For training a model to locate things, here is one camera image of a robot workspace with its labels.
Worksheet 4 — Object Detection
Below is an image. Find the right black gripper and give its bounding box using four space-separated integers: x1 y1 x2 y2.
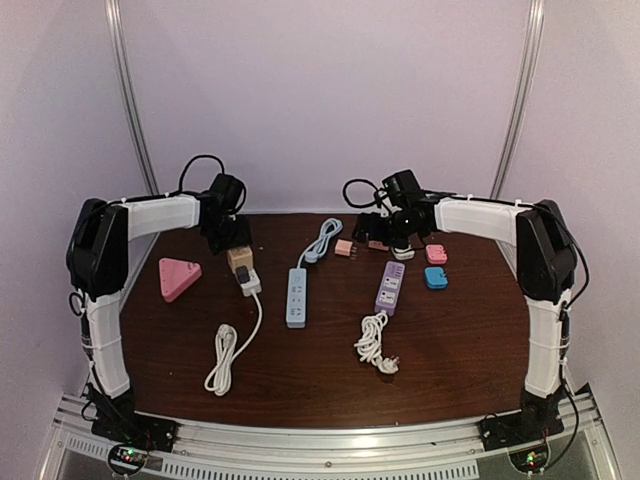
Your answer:
352 208 421 250

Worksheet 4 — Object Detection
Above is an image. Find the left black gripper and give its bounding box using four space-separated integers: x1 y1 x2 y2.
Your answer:
205 216 252 255

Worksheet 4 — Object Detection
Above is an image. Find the beige cube charger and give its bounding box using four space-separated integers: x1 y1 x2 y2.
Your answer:
226 246 254 273

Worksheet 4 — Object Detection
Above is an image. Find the white pink plug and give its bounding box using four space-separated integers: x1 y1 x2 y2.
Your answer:
390 245 415 261

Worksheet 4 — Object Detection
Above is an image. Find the pink cube socket adapter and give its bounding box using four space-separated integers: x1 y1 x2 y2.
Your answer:
367 240 389 251

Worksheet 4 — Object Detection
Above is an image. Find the pink plug adapter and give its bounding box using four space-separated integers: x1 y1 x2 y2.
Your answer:
425 244 448 265

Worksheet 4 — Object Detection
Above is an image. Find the purple power strip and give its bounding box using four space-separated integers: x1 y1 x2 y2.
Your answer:
374 261 406 316

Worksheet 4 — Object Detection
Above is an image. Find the white power strip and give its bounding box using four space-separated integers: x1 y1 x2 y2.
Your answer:
238 269 262 297

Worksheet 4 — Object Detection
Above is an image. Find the blue plug adapter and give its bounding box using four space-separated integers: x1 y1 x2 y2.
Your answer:
424 266 449 290

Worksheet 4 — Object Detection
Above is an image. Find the pink triangular power strip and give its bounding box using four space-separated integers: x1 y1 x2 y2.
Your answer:
158 258 202 303

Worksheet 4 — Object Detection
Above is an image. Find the small pink charger plug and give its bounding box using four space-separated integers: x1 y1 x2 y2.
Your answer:
334 239 357 259

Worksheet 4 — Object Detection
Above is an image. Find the light blue power strip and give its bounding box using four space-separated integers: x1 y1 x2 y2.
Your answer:
285 268 307 329

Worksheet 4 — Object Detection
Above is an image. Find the black plug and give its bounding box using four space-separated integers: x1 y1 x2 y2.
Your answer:
235 266 251 288

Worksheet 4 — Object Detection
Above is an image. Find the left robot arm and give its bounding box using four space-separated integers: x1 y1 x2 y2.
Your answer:
66 192 252 399

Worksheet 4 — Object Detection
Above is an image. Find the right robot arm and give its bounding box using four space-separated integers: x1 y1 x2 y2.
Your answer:
352 194 586 399

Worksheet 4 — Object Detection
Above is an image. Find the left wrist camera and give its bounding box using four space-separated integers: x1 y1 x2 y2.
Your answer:
208 173 247 214

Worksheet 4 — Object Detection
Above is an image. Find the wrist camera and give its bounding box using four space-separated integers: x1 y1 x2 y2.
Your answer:
382 169 424 208
208 173 247 214

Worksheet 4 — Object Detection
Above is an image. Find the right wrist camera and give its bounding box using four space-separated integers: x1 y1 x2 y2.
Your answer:
382 169 424 208

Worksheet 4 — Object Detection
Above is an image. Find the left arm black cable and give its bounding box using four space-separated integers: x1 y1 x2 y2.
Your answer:
177 153 226 194

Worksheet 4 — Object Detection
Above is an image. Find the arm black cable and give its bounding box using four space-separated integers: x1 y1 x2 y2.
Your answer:
177 153 226 194
342 178 386 209

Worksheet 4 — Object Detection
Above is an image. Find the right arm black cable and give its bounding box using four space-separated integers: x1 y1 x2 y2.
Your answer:
342 178 386 209

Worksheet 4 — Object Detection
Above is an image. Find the right aluminium post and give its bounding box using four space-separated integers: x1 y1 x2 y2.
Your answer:
490 0 545 199

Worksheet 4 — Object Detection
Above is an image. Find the aluminium post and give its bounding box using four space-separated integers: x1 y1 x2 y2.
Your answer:
490 0 545 199
104 0 159 194

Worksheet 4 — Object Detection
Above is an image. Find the white cable of purple strip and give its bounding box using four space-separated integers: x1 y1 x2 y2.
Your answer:
354 312 402 375

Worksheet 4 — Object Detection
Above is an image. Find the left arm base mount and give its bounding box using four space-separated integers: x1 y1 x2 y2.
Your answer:
91 402 178 452

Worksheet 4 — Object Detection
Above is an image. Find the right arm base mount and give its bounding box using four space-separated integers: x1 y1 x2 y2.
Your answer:
477 401 564 451

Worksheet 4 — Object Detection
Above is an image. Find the left aluminium post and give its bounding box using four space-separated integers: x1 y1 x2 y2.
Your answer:
104 0 159 194

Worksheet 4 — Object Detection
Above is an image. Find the aluminium front rail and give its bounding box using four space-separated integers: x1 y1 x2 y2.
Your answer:
39 384 621 480

